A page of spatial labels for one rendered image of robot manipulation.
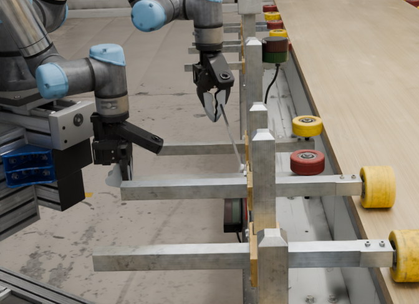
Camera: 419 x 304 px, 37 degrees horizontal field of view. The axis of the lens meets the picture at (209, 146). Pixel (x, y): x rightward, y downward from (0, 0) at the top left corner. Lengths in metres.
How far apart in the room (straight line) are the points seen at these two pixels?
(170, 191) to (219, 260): 0.27
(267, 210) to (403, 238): 0.21
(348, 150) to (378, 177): 0.32
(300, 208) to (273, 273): 1.11
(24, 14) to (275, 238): 0.89
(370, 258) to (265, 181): 0.20
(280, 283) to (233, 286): 1.87
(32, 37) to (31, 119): 0.28
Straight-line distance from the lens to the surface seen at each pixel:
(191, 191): 1.20
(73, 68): 1.36
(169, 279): 2.68
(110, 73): 1.38
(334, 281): 1.53
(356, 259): 0.99
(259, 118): 1.18
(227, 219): 1.61
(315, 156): 1.46
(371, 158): 1.48
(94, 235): 3.08
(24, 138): 1.67
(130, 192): 1.22
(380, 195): 1.20
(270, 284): 0.75
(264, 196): 0.97
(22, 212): 1.72
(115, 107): 1.40
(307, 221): 1.78
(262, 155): 0.94
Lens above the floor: 1.46
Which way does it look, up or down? 21 degrees down
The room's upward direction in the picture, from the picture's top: 3 degrees counter-clockwise
